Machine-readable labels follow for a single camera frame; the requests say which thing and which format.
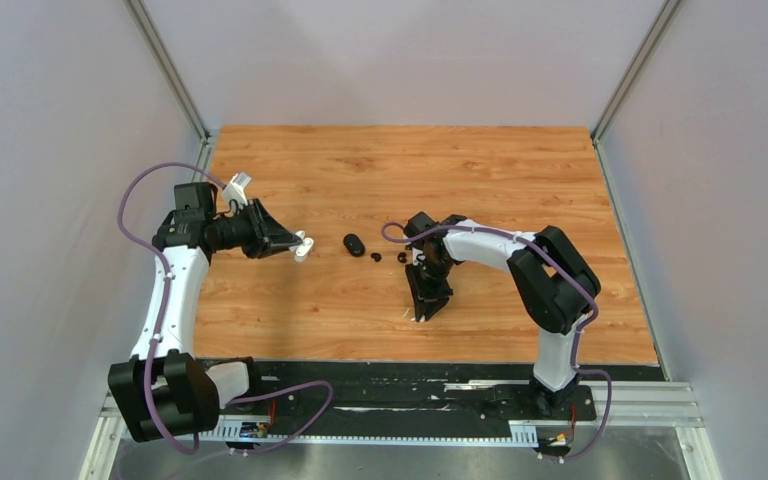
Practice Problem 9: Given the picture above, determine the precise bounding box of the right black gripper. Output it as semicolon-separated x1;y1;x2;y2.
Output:
405;258;453;321

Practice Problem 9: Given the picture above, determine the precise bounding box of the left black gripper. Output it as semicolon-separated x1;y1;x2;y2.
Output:
207;198;301;259

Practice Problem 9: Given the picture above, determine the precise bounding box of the white earbud charging case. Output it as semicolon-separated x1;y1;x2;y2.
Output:
290;230;315;263

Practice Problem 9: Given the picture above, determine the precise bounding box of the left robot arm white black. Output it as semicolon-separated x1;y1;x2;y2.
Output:
108;182;314;442

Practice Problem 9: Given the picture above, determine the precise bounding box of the black earbud charging case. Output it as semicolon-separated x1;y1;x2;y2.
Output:
343;233;366;257

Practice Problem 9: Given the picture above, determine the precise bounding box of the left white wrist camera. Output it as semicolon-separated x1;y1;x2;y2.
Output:
222;172;251;210

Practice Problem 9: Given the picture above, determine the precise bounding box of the aluminium frame rail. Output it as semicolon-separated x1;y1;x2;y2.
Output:
79;374;723;480

